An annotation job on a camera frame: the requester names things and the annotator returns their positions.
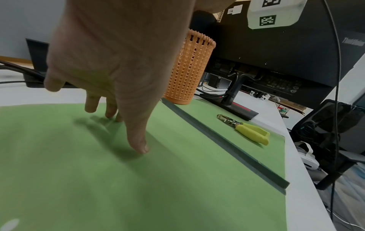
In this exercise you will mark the person's left hand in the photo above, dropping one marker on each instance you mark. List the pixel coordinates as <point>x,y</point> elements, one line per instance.
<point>119,56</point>

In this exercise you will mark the person's right hand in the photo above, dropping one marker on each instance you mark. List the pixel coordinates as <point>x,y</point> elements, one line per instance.
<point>214,4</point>

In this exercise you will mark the green folder with dark spine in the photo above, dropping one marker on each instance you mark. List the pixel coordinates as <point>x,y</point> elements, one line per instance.
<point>85,180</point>

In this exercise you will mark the white paper sticker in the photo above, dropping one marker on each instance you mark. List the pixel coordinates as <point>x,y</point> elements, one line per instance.
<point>235,9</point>

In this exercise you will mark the orange mesh basket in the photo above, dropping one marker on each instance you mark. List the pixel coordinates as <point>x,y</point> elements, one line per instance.
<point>191,74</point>

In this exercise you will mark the black monitor with vented back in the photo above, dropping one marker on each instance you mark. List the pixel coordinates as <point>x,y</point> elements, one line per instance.
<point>285,56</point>

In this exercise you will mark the black monitor stand red stripe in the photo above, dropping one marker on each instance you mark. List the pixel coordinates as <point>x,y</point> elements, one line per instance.
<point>236,108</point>

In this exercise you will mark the black office chair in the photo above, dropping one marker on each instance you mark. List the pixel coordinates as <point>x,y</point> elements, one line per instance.
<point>328,126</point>

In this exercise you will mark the white headset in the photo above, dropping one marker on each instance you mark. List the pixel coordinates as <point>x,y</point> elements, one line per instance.
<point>308,160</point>

